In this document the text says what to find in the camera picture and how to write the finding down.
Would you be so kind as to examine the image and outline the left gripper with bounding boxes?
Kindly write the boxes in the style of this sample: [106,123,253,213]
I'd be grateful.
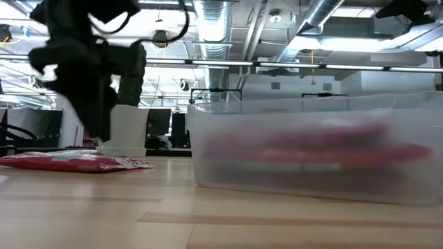
[28,37,121,142]

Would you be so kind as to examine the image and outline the red popcorn bag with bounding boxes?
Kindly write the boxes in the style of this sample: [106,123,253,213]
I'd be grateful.
[206,121,390,150]
[0,149,156,174]

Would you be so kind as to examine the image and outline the white pillar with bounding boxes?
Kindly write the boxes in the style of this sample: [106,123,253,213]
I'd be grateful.
[55,95,85,149]

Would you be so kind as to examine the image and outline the white hexagonal plant pot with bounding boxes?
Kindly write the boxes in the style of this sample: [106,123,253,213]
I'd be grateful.
[96,104,150,158]

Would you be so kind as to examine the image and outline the green cactus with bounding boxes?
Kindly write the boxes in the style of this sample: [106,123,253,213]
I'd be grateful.
[117,41,148,108]

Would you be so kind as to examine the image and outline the black computer monitor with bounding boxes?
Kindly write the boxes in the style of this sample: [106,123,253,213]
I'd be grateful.
[146,108,172,136]

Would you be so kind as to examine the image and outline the black computer tower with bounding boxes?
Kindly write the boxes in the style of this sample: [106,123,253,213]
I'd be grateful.
[171,112,188,149]

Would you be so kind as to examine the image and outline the overhead rig light bar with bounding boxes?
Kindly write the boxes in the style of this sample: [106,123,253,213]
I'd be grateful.
[145,57,443,74]

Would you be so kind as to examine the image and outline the clear plastic basket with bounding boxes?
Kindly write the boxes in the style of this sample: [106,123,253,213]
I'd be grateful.
[186,90,443,208]

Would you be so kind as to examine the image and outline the long ceiling lamp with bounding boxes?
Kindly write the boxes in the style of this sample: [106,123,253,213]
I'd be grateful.
[287,34,443,55]

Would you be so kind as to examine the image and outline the black metal table frame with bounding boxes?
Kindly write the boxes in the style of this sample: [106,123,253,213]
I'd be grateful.
[0,145,192,157]

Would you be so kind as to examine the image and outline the overhead camera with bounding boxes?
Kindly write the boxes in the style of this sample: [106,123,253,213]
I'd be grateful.
[152,29,171,48]

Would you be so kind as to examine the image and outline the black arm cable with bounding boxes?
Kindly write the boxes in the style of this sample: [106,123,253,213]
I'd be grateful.
[88,0,190,45]

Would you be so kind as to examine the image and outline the silver ventilation duct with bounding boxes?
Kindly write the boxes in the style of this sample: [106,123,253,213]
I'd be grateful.
[275,0,347,63]
[192,0,232,104]

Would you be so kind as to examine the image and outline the yellow hanging cord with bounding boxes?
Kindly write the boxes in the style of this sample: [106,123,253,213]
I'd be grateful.
[309,50,316,86]

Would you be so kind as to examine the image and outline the black metal stand frame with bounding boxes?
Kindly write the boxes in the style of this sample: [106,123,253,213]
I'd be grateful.
[300,91,350,99]

